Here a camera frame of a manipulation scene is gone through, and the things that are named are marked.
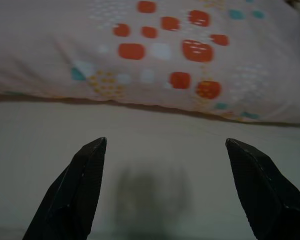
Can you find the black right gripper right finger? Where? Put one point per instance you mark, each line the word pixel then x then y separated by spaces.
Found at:
pixel 265 200

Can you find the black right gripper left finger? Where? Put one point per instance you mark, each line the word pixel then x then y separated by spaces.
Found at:
pixel 72 195

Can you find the pink pillow with coloured squares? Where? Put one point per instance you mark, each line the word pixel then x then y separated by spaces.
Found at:
pixel 52 50

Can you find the bed with white sheet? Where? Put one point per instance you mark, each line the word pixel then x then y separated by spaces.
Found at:
pixel 165 140

